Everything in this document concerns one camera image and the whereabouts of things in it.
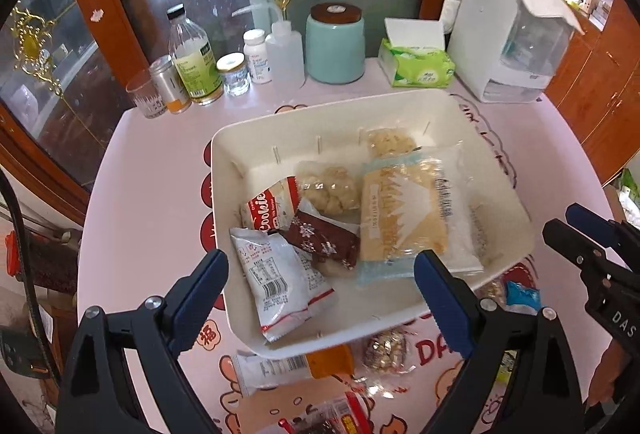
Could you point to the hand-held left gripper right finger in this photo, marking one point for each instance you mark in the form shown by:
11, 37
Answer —
442, 304

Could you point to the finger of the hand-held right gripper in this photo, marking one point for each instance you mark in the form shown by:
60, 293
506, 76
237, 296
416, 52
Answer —
582, 216
570, 241

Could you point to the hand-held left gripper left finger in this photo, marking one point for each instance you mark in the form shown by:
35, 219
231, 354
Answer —
200, 299

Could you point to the white grey snack packet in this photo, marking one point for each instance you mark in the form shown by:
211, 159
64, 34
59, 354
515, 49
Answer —
280, 279

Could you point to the large yellow cake packet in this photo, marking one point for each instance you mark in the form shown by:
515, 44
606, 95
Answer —
405, 214

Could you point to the red white cookie packet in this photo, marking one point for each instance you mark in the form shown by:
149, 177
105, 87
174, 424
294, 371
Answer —
265, 209

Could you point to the brown snowflake snack packet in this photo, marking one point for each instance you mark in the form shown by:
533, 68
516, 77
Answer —
325, 241

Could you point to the clear lumpy puffed snack packet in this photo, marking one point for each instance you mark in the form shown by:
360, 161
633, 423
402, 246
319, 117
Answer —
330, 189

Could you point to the white plastic tray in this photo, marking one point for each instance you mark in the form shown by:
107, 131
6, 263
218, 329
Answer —
445, 122

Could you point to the clear crumbly snack packet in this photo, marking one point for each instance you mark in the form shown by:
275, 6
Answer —
390, 143

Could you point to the person's right hand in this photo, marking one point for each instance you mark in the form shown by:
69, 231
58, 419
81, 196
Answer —
602, 379

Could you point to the small nut snack packet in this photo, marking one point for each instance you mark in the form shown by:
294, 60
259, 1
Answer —
494, 289

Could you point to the green plastic bag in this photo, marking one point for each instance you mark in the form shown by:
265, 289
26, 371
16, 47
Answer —
629, 189

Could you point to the small blue white packet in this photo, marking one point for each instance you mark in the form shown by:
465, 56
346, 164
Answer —
522, 296

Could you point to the gold foil candy packet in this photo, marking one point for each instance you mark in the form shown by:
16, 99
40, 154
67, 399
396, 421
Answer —
385, 349

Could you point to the small green yellow packet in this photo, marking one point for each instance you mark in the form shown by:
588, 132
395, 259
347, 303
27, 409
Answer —
506, 364

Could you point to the orange white snack packet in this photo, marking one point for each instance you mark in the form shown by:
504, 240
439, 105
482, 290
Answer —
280, 371

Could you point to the wooden cabinet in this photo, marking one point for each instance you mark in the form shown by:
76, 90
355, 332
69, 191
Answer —
600, 104

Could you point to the red dark snack packet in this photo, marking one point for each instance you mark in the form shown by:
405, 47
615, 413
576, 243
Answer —
345, 414

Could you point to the white countertop appliance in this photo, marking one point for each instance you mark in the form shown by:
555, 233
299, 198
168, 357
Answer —
495, 39

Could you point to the drinking glass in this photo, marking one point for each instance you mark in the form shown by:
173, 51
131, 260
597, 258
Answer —
147, 97

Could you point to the silver orange metal can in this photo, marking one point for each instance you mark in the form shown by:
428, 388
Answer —
167, 84

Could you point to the green tissue box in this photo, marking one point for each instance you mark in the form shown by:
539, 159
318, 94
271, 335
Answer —
420, 69

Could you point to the small glass jar white lid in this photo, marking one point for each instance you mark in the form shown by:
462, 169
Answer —
234, 77

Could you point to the glass bottle green label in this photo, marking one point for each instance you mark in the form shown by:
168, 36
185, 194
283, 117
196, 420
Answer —
195, 64

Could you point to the white pill bottle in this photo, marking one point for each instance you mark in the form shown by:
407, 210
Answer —
257, 59

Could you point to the white plastic squeeze bottle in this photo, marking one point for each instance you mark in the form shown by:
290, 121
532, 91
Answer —
285, 59

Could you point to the teal ceramic jar brown lid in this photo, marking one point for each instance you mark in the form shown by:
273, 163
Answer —
335, 49

